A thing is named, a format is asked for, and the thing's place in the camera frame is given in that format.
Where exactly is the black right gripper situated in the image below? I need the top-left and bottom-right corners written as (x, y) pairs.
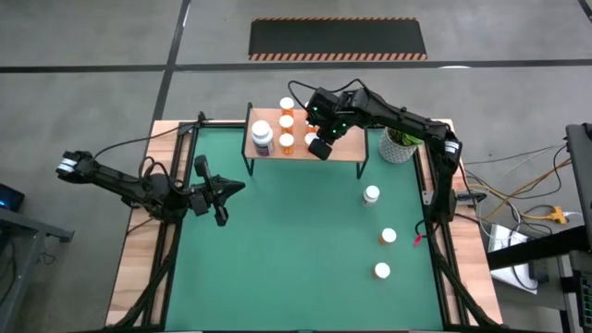
top-left (305, 87), bottom-right (363, 142)

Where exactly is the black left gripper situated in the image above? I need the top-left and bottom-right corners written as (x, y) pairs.
top-left (189, 172), bottom-right (247, 228)

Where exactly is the large white bottle dark label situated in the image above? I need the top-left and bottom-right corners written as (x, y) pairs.
top-left (251, 119), bottom-right (276, 157)

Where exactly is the small white medicine bottle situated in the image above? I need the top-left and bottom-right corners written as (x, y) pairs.
top-left (362, 184), bottom-right (382, 207)

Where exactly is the green succulent in white pot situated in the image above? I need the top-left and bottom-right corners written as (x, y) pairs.
top-left (377, 127), bottom-right (425, 166)

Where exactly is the black hazard-striped floor mat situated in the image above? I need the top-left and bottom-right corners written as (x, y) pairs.
top-left (247, 17), bottom-right (428, 63)

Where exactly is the green table mat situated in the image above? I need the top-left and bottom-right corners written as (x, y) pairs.
top-left (164, 127), bottom-right (446, 332)

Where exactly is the grey metal stand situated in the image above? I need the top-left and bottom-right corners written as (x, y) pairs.
top-left (0, 207), bottom-right (75, 333)

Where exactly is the white paper sheet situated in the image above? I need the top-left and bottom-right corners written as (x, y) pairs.
top-left (487, 221), bottom-right (540, 296)

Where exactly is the black device with blue light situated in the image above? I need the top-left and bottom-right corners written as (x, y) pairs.
top-left (0, 183), bottom-right (25, 213)

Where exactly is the black desk beam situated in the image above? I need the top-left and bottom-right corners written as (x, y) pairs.
top-left (485, 224), bottom-right (592, 272)

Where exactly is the yellow power splitter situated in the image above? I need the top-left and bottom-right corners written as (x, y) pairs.
top-left (543, 205), bottom-right (569, 227)

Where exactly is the wooden shelf black metal frame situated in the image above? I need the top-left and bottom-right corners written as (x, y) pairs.
top-left (240, 102), bottom-right (370, 180)

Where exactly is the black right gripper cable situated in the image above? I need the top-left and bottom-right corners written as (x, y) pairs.
top-left (287, 77), bottom-right (371, 110)

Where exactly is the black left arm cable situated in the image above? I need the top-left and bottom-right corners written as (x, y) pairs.
top-left (92, 117), bottom-right (209, 161)

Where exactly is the black aluminium table frame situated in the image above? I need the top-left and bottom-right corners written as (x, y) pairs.
top-left (108, 110), bottom-right (505, 333)

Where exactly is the orange cable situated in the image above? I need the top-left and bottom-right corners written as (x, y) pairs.
top-left (480, 156), bottom-right (574, 221)

